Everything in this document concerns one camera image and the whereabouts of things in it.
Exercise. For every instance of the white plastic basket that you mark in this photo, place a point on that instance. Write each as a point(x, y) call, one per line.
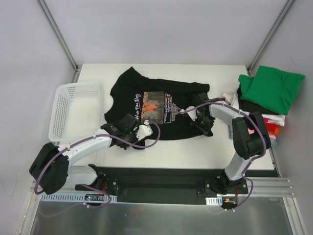
point(78, 110)

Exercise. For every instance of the magenta folded t-shirt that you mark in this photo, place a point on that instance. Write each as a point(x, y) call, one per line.
point(265, 120)

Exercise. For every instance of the green folded t-shirt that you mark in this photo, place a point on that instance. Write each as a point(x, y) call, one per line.
point(271, 88)

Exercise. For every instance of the black folded t-shirt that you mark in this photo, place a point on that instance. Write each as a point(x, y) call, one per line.
point(251, 107)

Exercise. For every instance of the aluminium rail frame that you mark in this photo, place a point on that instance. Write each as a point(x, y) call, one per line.
point(79, 176)

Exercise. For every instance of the white folded t-shirt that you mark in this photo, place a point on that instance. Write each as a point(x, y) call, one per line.
point(231, 98)

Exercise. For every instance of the left aluminium corner post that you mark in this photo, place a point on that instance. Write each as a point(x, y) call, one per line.
point(61, 40)

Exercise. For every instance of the right slotted cable duct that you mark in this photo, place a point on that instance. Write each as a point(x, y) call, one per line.
point(214, 201)

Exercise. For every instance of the right aluminium corner post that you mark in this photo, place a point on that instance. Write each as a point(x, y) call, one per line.
point(285, 10)

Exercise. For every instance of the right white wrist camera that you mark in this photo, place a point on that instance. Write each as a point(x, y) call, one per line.
point(191, 111)

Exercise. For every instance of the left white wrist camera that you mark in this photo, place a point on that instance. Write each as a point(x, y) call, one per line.
point(144, 130)

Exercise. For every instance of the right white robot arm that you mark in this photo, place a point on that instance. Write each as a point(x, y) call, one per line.
point(250, 138)

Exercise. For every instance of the light blue folded t-shirt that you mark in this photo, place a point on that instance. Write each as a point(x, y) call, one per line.
point(273, 142)

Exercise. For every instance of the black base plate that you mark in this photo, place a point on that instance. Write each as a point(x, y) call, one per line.
point(158, 185)

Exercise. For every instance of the left slotted cable duct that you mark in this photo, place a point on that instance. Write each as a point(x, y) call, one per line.
point(78, 197)

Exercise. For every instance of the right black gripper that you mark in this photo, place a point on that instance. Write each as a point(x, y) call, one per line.
point(200, 125)

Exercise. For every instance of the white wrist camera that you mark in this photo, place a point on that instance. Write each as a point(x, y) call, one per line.
point(144, 130)
point(191, 111)

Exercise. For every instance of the aluminium corner post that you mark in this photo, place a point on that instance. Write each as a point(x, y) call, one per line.
point(285, 10)
point(61, 40)

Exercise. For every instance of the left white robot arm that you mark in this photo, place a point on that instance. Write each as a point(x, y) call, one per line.
point(51, 166)

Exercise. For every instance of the slotted cable duct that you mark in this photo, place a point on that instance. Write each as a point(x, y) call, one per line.
point(214, 201)
point(78, 197)

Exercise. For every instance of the orange folded t-shirt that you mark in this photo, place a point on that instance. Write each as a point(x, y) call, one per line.
point(275, 132)

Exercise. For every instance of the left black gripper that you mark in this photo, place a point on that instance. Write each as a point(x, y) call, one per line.
point(130, 141)

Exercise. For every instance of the black graphic t-shirt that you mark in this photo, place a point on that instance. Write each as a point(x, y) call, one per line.
point(145, 99)

